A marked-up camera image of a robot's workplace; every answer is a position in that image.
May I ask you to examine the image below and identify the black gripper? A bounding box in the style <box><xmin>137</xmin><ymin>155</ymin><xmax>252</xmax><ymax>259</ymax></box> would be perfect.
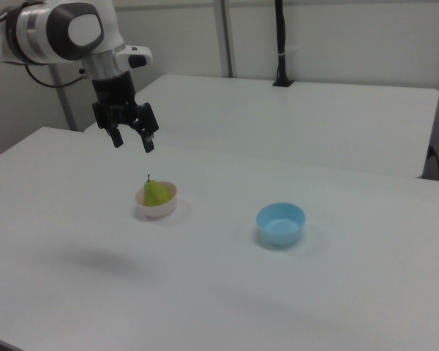
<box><xmin>91</xmin><ymin>72</ymin><xmax>160</xmax><ymax>154</ymax></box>

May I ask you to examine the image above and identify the green pear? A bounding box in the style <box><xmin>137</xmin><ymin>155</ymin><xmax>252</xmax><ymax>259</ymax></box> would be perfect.
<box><xmin>143</xmin><ymin>173</ymin><xmax>171</xmax><ymax>208</ymax></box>

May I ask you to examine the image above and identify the pink plastic bowl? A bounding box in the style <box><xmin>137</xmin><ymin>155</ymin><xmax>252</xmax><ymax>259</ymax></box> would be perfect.
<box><xmin>135</xmin><ymin>181</ymin><xmax>179</xmax><ymax>221</ymax></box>

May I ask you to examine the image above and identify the blue plastic bowl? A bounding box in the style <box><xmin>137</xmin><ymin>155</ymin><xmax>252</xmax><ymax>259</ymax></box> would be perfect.
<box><xmin>255</xmin><ymin>203</ymin><xmax>307</xmax><ymax>247</ymax></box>

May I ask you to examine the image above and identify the white rear table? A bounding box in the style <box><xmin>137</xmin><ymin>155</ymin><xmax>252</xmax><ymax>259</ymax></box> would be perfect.
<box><xmin>83</xmin><ymin>74</ymin><xmax>439</xmax><ymax>180</ymax></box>

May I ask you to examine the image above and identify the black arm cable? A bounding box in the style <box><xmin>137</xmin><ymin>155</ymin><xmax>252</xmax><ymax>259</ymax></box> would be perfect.
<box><xmin>23</xmin><ymin>64</ymin><xmax>89</xmax><ymax>88</ymax></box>

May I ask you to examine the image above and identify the black camera stand pole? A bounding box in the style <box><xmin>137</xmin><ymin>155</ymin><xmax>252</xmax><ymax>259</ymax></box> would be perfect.
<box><xmin>271</xmin><ymin>0</ymin><xmax>295</xmax><ymax>88</ymax></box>

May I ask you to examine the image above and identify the black wall cable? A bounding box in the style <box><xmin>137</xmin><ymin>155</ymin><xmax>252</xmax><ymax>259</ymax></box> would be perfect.
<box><xmin>427</xmin><ymin>145</ymin><xmax>439</xmax><ymax>181</ymax></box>

